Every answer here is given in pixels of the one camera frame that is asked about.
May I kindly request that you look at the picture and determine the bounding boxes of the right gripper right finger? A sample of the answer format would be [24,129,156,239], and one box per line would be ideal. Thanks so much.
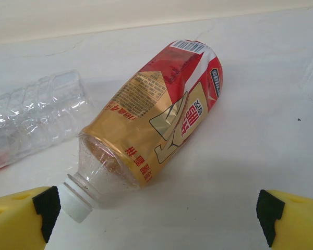
[256,189,313,250]

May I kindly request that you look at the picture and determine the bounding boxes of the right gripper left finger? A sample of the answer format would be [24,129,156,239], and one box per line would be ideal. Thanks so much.
[0,185,62,250]

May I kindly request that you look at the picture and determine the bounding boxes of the red label clear bottle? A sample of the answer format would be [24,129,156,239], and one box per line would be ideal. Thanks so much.
[0,69,91,174]

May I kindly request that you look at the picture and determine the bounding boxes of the red and gold label bottle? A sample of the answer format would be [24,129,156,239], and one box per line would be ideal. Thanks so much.
[57,39,225,223]

